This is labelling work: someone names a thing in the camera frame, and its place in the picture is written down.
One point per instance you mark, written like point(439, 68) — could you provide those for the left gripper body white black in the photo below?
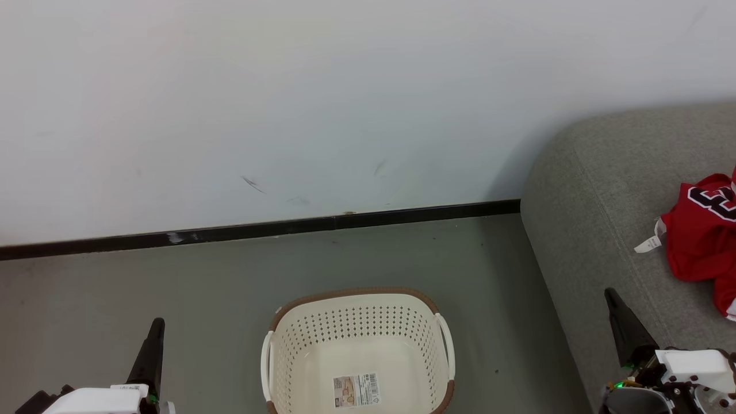
point(98, 401)

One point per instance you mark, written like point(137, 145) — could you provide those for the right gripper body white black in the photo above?
point(693, 368)

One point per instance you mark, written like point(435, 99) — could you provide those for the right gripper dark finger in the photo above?
point(631, 336)

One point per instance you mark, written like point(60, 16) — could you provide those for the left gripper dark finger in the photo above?
point(150, 352)

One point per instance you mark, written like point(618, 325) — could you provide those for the red garment with white trim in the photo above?
point(727, 299)

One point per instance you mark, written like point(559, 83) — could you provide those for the red jersey with black number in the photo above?
point(698, 241)

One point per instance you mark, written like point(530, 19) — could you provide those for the grey fabric sofa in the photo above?
point(604, 218)

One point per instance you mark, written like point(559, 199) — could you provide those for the black baseboard strip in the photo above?
point(259, 228)

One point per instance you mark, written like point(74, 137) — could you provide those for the cream perforated laundry basket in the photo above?
point(322, 328)

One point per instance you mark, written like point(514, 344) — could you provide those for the paper product label sticker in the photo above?
point(356, 391)

